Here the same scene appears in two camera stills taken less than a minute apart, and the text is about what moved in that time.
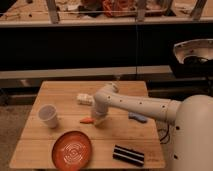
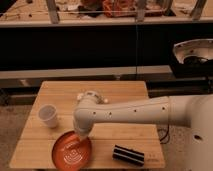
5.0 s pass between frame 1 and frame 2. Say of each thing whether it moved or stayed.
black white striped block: stayed
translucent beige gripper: moved
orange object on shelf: stayed
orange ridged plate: stayed
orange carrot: moved
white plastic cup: stayed
